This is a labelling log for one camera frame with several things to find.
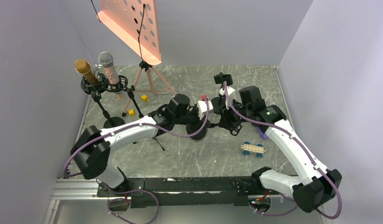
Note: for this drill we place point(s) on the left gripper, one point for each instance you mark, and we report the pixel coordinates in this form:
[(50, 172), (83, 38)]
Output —
[(198, 121)]

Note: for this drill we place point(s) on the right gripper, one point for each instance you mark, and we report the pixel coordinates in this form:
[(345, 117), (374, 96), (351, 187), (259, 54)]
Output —
[(227, 120)]

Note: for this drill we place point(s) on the black round-base stand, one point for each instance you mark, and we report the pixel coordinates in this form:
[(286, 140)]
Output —
[(196, 131), (221, 101)]

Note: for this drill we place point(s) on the purple microphone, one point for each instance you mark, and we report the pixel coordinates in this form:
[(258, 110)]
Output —
[(262, 134)]

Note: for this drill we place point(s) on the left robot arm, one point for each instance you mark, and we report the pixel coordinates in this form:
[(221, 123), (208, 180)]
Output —
[(92, 150)]

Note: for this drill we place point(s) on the silver mesh glitter microphone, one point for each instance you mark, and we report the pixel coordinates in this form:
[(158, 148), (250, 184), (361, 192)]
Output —
[(106, 60)]

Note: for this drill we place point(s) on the pink music stand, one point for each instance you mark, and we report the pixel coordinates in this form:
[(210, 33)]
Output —
[(135, 23)]

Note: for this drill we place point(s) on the gold microphone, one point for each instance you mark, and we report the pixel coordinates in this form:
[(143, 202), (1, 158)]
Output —
[(84, 68)]

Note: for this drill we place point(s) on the toy brick car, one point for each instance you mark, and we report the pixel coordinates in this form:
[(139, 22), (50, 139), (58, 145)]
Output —
[(248, 149)]

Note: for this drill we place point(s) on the yellow cube far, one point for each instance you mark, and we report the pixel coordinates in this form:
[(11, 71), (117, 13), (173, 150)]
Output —
[(144, 98)]

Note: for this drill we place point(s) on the yellow cube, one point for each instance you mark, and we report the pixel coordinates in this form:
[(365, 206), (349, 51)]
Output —
[(131, 112), (144, 98)]

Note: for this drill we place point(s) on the yellow cube near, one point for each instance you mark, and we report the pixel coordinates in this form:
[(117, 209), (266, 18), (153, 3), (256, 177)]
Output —
[(131, 112)]

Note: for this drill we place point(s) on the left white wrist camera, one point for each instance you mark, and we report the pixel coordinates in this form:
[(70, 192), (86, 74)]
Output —
[(204, 106)]

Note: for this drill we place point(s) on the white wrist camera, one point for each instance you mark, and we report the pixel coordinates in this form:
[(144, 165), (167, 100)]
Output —
[(204, 106), (228, 91)]

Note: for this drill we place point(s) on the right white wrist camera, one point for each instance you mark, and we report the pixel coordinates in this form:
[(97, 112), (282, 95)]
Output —
[(228, 91)]

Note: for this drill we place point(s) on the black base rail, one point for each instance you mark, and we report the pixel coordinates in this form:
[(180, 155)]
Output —
[(176, 191)]

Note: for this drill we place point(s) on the black shock-mount stand left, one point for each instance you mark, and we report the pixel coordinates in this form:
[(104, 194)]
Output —
[(95, 86)]

